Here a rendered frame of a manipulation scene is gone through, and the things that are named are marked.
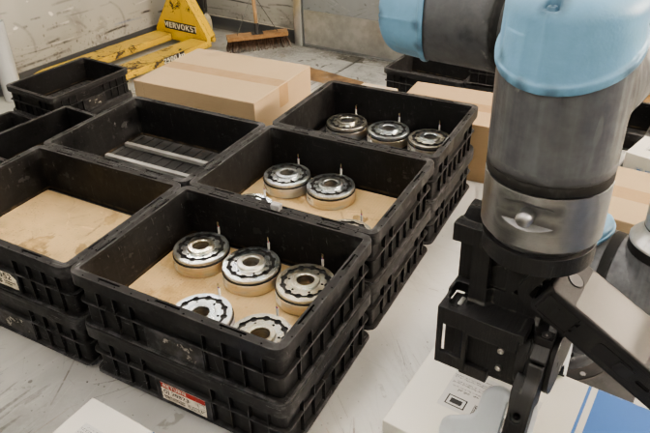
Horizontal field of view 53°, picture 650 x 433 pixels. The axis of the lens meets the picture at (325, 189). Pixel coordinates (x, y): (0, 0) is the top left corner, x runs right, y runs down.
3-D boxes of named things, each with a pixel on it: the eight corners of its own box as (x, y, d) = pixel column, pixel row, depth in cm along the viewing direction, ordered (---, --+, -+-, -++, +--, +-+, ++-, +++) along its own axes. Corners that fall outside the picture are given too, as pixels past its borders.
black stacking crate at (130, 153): (271, 169, 153) (268, 126, 147) (192, 234, 131) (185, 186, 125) (142, 137, 169) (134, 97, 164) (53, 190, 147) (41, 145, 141)
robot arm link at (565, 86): (686, -25, 35) (631, 12, 29) (641, 157, 40) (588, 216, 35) (545, -42, 39) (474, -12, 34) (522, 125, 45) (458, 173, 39)
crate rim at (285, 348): (375, 247, 109) (375, 236, 108) (282, 366, 86) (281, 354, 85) (187, 194, 126) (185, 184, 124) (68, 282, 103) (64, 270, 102)
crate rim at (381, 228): (436, 169, 132) (436, 158, 130) (375, 247, 109) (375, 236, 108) (269, 132, 148) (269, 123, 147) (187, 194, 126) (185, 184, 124)
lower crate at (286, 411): (373, 338, 120) (374, 288, 113) (290, 465, 97) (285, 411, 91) (199, 277, 136) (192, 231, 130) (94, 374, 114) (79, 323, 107)
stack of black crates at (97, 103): (103, 145, 316) (83, 56, 293) (146, 159, 302) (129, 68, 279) (31, 180, 288) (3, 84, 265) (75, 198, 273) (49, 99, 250)
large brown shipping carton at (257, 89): (312, 128, 198) (310, 65, 187) (259, 171, 175) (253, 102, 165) (205, 106, 214) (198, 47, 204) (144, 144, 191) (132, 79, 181)
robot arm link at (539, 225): (628, 158, 40) (594, 219, 35) (613, 218, 43) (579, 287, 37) (510, 131, 44) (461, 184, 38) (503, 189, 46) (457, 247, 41)
